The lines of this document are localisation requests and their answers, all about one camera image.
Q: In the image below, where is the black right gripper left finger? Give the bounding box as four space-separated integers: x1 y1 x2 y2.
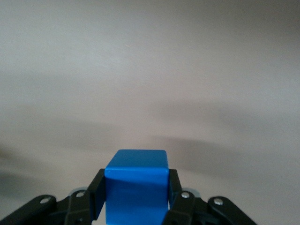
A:
0 168 105 225

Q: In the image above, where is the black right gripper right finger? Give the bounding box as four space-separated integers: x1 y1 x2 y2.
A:
161 168 256 225

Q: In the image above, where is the blue wooden block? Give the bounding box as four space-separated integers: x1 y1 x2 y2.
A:
104 149 170 225

